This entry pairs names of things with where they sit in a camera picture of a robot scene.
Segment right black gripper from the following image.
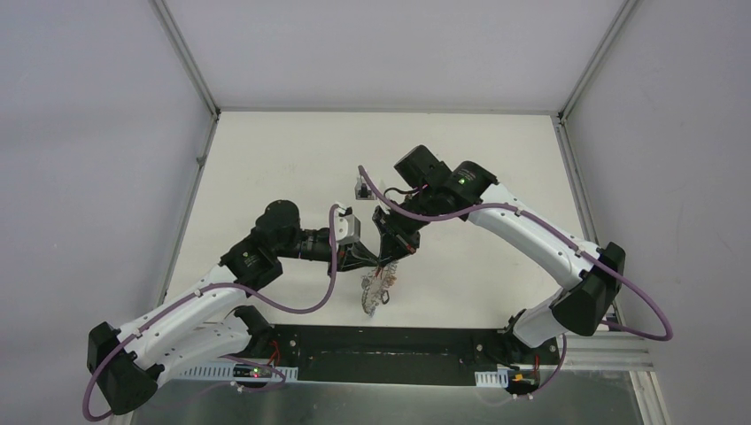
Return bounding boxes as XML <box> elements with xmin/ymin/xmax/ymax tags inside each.
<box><xmin>372</xmin><ymin>186</ymin><xmax>440</xmax><ymax>267</ymax></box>

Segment metal disc keyring holder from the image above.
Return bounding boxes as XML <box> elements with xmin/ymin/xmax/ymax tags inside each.
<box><xmin>360</xmin><ymin>261</ymin><xmax>399</xmax><ymax>318</ymax></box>

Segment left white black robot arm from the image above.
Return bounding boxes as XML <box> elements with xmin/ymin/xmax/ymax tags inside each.
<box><xmin>81</xmin><ymin>200</ymin><xmax>382</xmax><ymax>422</ymax></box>

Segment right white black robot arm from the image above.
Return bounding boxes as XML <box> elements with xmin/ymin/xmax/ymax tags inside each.
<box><xmin>373</xmin><ymin>145</ymin><xmax>626</xmax><ymax>363</ymax></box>

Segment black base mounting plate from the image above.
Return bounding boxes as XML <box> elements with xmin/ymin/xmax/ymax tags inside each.
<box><xmin>237</xmin><ymin>325</ymin><xmax>560</xmax><ymax>387</ymax></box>

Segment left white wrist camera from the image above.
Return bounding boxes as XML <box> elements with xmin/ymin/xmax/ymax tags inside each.
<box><xmin>329</xmin><ymin>204</ymin><xmax>360</xmax><ymax>245</ymax></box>

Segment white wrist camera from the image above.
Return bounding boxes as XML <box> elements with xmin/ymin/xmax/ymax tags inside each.
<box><xmin>354</xmin><ymin>177</ymin><xmax>386</xmax><ymax>201</ymax></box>
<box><xmin>329</xmin><ymin>204</ymin><xmax>360</xmax><ymax>245</ymax></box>

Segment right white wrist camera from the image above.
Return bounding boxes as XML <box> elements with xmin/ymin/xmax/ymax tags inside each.
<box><xmin>354</xmin><ymin>177</ymin><xmax>386</xmax><ymax>201</ymax></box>

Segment right white cable duct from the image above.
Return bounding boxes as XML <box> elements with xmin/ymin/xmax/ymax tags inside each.
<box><xmin>474</xmin><ymin>369</ymin><xmax>509</xmax><ymax>389</ymax></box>

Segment aluminium frame rail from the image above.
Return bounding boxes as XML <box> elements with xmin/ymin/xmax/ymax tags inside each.
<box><xmin>563</xmin><ymin>332</ymin><xmax>654</xmax><ymax>372</ymax></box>

